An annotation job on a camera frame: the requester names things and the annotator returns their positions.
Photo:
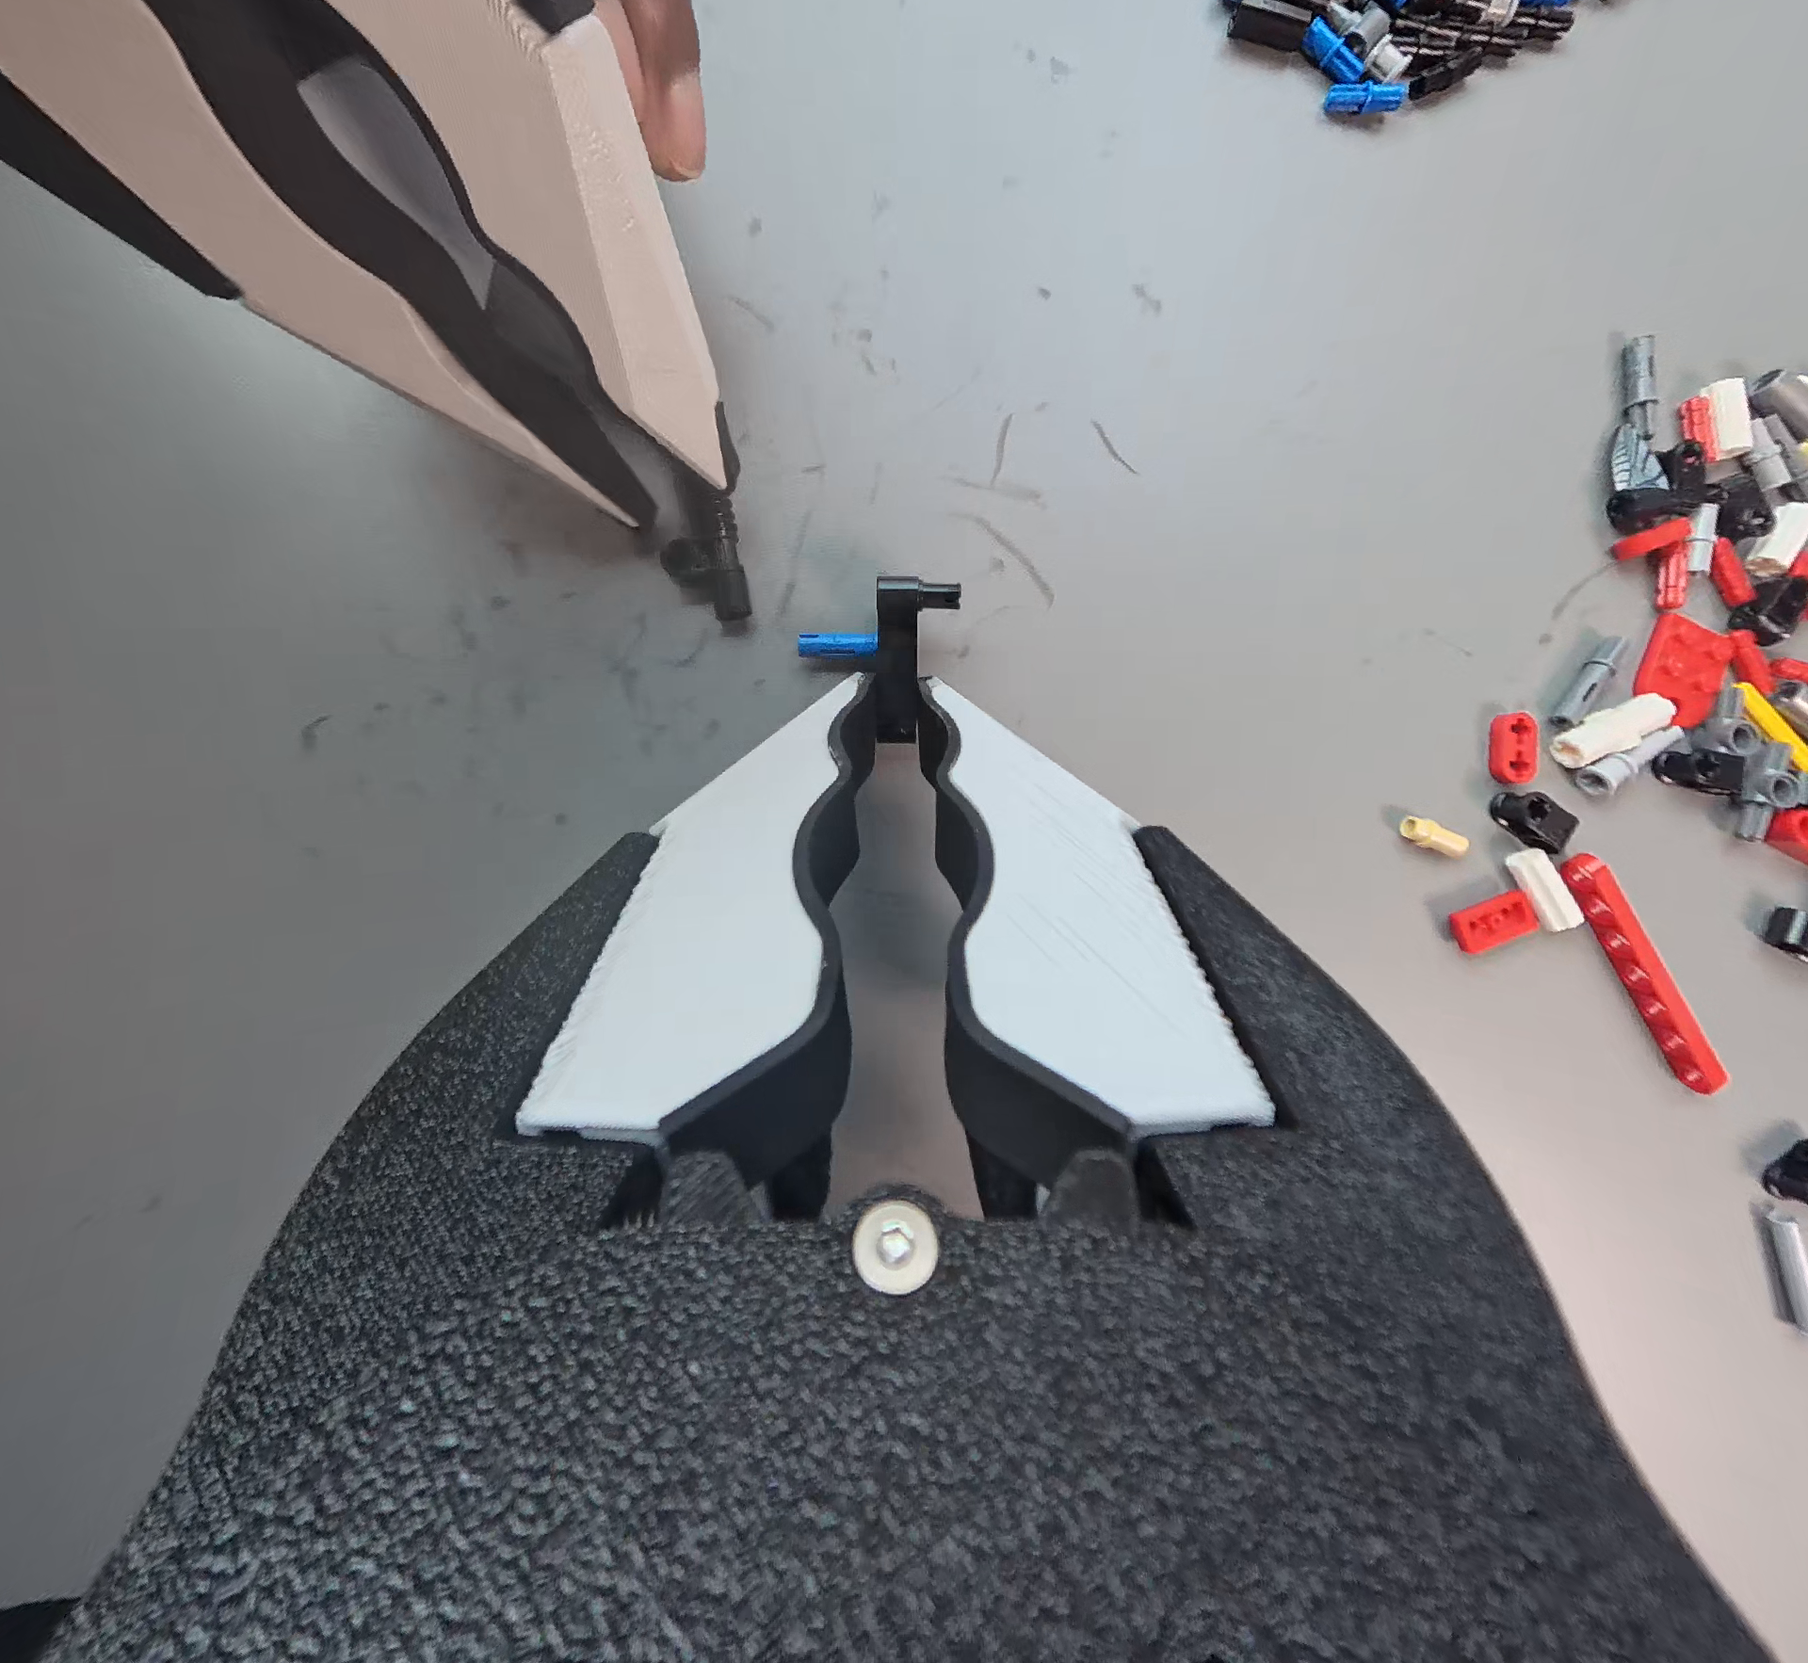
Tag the grey long axle pin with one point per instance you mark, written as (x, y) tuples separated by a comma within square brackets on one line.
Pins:
[(1638, 381)]

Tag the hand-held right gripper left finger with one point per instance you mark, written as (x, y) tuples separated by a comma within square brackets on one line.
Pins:
[(692, 958)]

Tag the grey tube connector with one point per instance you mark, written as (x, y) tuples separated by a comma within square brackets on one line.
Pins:
[(1588, 678)]

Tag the black small holed connector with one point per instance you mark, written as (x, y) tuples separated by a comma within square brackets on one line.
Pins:
[(1533, 819)]

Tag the black angled connector piece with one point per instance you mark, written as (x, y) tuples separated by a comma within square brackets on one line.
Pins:
[(896, 674)]

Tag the blue connector pin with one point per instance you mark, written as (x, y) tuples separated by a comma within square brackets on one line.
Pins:
[(837, 646)]

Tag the red small plate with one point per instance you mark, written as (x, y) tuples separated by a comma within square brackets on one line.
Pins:
[(1491, 924)]

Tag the white cylinder piece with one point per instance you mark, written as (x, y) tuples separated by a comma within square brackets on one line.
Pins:
[(1618, 728)]

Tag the red short holed liftarm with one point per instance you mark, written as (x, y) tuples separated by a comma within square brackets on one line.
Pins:
[(1513, 748)]

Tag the red triangular plate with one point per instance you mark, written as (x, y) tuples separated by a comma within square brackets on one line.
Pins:
[(1683, 666)]

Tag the black ribbed flexible rod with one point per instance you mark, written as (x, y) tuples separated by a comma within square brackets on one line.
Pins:
[(732, 583)]

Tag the tan small pin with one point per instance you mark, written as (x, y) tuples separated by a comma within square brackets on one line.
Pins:
[(1432, 835)]

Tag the white small brick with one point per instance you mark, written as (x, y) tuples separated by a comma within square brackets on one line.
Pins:
[(1545, 890)]

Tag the grey small bar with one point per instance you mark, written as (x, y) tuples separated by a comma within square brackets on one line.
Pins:
[(1790, 1267)]

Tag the black small piece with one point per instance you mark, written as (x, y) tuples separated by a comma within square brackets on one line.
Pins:
[(1790, 1168), (1790, 932)]

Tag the red long holed beam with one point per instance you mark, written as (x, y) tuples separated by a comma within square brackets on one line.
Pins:
[(1646, 977)]

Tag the person's left hand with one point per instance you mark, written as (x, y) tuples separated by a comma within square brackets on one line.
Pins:
[(656, 10)]

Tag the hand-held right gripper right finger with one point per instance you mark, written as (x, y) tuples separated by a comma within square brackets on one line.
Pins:
[(1102, 958)]

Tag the pile of mixed small bricks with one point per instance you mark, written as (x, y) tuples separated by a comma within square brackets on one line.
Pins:
[(1737, 520)]

